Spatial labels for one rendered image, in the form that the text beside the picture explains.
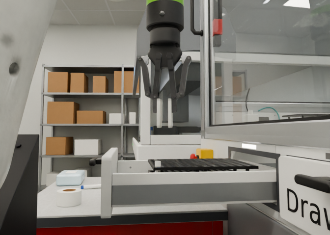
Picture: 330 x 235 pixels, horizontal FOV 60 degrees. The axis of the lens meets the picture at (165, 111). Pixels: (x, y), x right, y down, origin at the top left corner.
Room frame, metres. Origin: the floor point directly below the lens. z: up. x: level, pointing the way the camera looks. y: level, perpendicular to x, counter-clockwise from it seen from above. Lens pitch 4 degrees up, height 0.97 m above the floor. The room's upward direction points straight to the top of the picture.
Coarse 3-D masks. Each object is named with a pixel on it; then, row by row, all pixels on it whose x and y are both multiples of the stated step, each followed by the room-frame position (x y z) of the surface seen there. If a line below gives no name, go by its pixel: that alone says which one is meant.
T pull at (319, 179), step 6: (300, 174) 0.41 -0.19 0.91; (300, 180) 0.40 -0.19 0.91; (306, 180) 0.39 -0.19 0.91; (312, 180) 0.37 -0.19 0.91; (318, 180) 0.36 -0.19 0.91; (324, 180) 0.36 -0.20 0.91; (306, 186) 0.39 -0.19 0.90; (312, 186) 0.37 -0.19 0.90; (318, 186) 0.36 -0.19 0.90; (324, 186) 0.35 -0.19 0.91
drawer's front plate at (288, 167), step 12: (288, 156) 0.52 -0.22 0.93; (288, 168) 0.49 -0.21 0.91; (300, 168) 0.46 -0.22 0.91; (312, 168) 0.43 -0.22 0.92; (324, 168) 0.40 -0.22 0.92; (288, 180) 0.50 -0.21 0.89; (300, 192) 0.46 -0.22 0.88; (312, 192) 0.43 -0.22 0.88; (324, 192) 0.41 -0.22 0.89; (300, 204) 0.46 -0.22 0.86; (324, 204) 0.41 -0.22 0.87; (288, 216) 0.50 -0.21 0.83; (300, 216) 0.46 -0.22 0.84; (312, 216) 0.43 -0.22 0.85; (324, 216) 0.41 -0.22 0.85; (300, 228) 0.47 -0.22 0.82; (312, 228) 0.43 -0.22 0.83; (324, 228) 0.41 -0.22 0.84
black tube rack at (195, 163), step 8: (160, 160) 0.73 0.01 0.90; (168, 160) 0.72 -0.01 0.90; (176, 160) 0.72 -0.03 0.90; (184, 160) 0.72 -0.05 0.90; (192, 160) 0.72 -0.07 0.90; (200, 160) 0.72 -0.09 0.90; (208, 160) 0.72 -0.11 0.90; (216, 160) 0.72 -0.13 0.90; (224, 160) 0.72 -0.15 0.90; (232, 160) 0.72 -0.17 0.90; (168, 168) 0.59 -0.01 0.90; (176, 168) 0.59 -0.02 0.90; (184, 168) 0.59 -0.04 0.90; (192, 168) 0.59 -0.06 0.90; (200, 168) 0.59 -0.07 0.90; (208, 168) 0.60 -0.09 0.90; (216, 168) 0.60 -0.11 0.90; (224, 168) 0.60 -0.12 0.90; (232, 168) 0.60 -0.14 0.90; (240, 168) 0.60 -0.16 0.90; (248, 168) 0.61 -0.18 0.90; (256, 168) 0.61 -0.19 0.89
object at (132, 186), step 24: (120, 168) 0.77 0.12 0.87; (144, 168) 0.78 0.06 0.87; (264, 168) 0.65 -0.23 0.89; (120, 192) 0.53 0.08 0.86; (144, 192) 0.54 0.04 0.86; (168, 192) 0.54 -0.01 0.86; (192, 192) 0.55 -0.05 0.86; (216, 192) 0.56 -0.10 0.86; (240, 192) 0.56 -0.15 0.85; (264, 192) 0.57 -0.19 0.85
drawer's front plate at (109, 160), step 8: (112, 152) 0.62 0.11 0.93; (104, 160) 0.51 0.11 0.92; (112, 160) 0.56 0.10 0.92; (104, 168) 0.51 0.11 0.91; (112, 168) 0.56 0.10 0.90; (104, 176) 0.51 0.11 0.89; (104, 184) 0.51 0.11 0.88; (104, 192) 0.51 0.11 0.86; (104, 200) 0.51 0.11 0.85; (104, 208) 0.51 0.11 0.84; (112, 208) 0.58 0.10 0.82; (104, 216) 0.51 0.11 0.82
